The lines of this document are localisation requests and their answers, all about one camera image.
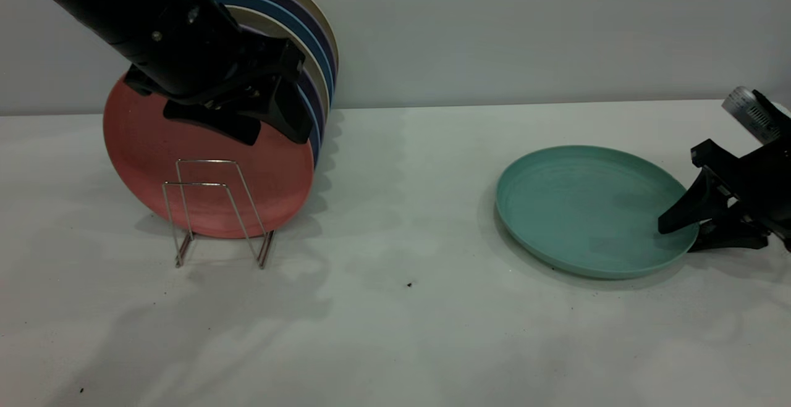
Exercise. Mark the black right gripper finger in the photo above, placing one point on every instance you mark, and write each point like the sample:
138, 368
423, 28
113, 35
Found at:
701, 203
732, 237

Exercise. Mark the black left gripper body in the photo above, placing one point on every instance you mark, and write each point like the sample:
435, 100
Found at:
272, 61

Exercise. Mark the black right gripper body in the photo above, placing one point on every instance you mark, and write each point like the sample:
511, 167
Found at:
766, 178

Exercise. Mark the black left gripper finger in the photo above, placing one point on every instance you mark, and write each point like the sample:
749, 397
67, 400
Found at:
291, 113
228, 124

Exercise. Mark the green round plate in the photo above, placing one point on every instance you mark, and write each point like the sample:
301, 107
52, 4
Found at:
581, 209

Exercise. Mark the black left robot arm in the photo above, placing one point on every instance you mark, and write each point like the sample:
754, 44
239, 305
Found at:
123, 5

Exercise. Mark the navy plate light-blue rim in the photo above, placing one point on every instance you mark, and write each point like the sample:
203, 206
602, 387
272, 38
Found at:
317, 147

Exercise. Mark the teal blue round plate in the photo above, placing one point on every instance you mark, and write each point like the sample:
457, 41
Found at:
278, 15

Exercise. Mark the pink round plate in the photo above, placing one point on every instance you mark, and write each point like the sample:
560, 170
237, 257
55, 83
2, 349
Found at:
148, 166

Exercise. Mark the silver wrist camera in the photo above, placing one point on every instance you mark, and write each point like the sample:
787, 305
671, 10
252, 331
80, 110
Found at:
751, 117

